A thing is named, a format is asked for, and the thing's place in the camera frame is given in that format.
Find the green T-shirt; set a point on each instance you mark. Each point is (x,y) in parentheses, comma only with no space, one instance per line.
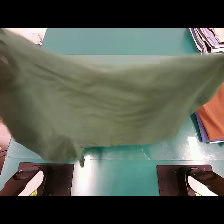
(100,100)

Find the orange garment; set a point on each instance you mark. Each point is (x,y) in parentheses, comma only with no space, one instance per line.
(213,116)

